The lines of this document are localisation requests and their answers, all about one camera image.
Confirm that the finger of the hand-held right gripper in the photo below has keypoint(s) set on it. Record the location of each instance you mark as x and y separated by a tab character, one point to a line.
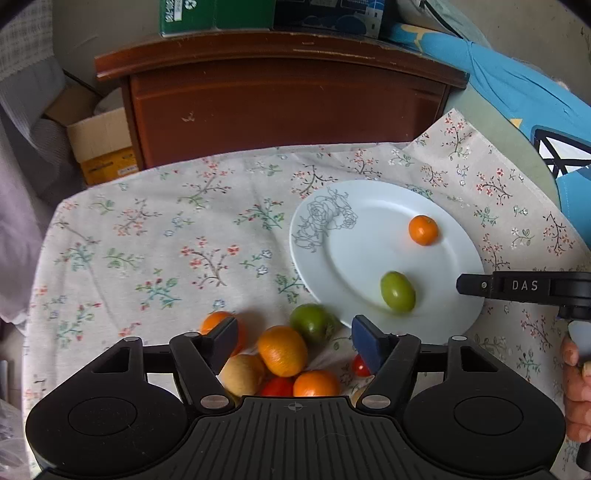
475	285

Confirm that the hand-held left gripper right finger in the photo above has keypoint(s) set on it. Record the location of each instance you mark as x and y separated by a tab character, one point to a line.
365	344

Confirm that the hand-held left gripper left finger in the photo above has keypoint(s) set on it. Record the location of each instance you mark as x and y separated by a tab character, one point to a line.
225	340

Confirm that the orange mandarin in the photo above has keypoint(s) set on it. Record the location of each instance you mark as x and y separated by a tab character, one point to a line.
423	230
212	321
282	350
316	385

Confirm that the red tomato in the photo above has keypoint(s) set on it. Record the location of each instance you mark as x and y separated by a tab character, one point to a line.
360	367
277	387

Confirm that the brown kiwi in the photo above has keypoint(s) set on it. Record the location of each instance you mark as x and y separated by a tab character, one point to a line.
242	374
356	396

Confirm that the dark green mandarin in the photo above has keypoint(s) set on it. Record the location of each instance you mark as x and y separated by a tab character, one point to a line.
313	323

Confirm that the green jujube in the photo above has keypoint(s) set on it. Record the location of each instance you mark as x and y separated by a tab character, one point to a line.
397	291

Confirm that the white plate with rose print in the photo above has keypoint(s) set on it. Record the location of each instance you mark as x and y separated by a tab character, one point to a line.
369	258

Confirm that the person's right hand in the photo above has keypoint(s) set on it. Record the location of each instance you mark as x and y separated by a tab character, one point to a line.
577	397

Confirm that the floral tablecloth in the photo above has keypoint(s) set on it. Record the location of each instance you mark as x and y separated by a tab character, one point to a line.
161	240

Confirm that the blue printed blanket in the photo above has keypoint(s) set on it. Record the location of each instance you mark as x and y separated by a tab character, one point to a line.
508	92

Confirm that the cardboard box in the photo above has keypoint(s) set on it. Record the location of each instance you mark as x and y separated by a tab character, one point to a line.
101	143

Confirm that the brown wooden nightstand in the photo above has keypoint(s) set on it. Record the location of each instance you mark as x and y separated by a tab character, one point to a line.
277	106

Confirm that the grey checked bedsheet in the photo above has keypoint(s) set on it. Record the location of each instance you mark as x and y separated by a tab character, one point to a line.
23	161

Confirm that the dark blue printed box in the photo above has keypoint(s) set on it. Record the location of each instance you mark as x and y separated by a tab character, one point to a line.
328	14

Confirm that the green printed box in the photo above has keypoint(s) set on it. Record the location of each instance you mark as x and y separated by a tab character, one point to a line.
217	14

